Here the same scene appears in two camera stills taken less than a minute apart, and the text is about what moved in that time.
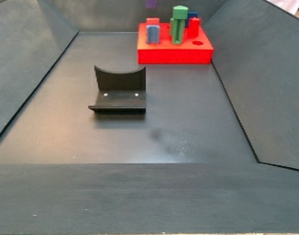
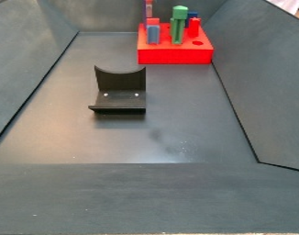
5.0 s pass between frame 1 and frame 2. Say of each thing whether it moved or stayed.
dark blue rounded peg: stayed
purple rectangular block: moved
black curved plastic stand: stayed
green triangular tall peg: stayed
